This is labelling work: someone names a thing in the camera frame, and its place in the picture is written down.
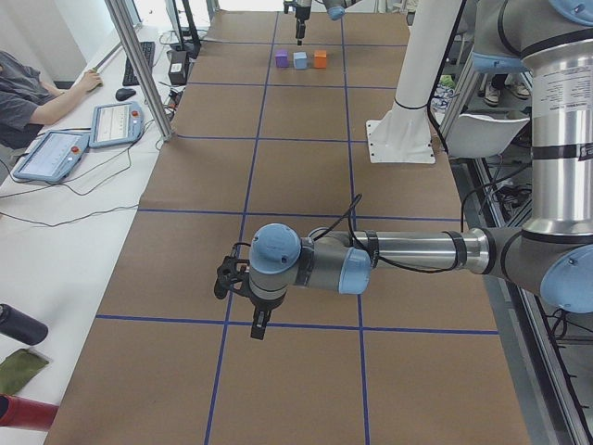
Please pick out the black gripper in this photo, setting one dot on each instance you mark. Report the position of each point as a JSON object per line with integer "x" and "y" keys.
{"x": 263, "y": 303}
{"x": 303, "y": 12}

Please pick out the light blue foam block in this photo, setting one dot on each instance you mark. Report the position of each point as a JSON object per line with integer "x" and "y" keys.
{"x": 300, "y": 60}

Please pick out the orange foam block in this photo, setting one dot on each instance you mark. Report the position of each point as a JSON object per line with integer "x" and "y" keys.
{"x": 320, "y": 59}

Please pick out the purple foam block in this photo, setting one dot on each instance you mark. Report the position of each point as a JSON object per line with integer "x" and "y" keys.
{"x": 281, "y": 58}

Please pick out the black power adapter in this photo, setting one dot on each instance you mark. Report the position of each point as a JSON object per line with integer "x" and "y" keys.
{"x": 179, "y": 67}

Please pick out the black computer mouse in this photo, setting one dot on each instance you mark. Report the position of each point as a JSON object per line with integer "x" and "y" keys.
{"x": 124, "y": 93}

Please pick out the white chair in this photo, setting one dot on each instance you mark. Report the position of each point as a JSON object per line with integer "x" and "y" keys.
{"x": 481, "y": 136}

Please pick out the far teach pendant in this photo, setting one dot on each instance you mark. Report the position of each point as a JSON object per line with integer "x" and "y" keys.
{"x": 116, "y": 124}

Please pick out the teach pendant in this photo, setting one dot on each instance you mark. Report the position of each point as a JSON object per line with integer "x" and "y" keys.
{"x": 53, "y": 157}
{"x": 116, "y": 124}

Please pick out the black water bottle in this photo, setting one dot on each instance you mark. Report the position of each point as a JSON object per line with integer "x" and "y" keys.
{"x": 21, "y": 327}

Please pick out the green cloth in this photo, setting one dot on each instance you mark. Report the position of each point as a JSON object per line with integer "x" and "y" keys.
{"x": 19, "y": 368}

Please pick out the near teach pendant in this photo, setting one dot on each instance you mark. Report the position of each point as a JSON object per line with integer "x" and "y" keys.
{"x": 53, "y": 157}

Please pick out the red bottle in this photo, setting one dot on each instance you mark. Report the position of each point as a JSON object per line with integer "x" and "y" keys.
{"x": 27, "y": 414}

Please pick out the seated person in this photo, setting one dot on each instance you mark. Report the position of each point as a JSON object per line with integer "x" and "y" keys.
{"x": 28, "y": 103}

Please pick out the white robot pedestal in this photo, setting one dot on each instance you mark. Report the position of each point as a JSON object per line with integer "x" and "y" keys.
{"x": 403, "y": 134}

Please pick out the aluminium frame post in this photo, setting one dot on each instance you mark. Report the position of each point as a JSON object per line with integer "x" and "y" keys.
{"x": 123, "y": 24}

